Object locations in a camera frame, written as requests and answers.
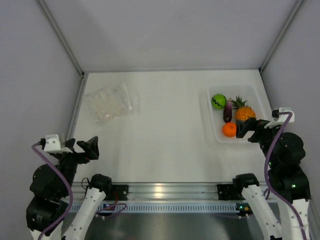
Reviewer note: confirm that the right aluminium frame post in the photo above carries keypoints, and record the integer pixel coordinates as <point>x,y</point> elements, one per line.
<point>289,20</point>

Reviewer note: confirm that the aluminium mounting rail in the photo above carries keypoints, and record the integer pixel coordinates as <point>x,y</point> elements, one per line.
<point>168,192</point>

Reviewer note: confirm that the aluminium frame post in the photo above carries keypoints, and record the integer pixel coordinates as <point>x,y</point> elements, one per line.
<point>289,20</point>
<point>59,34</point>

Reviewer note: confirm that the left aluminium frame post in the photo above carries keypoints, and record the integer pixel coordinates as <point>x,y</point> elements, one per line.
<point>59,34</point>

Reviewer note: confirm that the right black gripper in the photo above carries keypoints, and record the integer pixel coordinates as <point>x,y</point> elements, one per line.
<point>252,124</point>

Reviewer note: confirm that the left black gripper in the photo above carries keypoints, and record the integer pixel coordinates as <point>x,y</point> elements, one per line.
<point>90,148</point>

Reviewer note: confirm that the white plastic basket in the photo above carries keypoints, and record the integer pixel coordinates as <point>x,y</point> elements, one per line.
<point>248,93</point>

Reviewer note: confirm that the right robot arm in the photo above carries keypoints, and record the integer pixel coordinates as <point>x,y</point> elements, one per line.
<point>282,209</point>

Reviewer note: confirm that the clear polka dot zip bag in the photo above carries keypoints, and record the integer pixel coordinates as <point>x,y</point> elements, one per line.
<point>112,101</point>

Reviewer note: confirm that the orange fake fruit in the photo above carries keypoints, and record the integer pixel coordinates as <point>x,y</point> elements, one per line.
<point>229,129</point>

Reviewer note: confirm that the purple fake eggplant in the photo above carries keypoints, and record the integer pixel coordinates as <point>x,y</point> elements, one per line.
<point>228,111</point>

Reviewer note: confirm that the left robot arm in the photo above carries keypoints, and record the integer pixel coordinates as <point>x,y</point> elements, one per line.
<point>52,188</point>

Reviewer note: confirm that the slotted cable duct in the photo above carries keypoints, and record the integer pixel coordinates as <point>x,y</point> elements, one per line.
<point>201,207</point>

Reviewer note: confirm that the green fake watermelon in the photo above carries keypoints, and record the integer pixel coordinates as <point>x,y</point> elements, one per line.
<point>218,101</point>

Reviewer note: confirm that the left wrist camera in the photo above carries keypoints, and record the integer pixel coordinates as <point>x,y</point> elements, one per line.
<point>55,144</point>

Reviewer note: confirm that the fake pineapple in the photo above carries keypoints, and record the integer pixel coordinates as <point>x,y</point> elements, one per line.
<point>243,112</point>

